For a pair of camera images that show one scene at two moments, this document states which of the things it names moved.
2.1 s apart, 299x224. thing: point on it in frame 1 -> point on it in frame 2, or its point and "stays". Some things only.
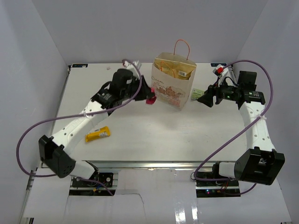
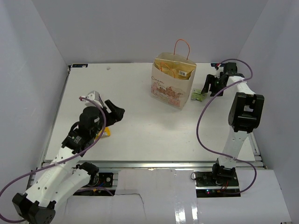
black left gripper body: (129, 94) -> (110, 119)
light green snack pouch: (196, 94) stays
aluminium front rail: (152, 164) stays
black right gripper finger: (207, 98) -> (210, 79)
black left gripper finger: (145, 91) -> (117, 112)
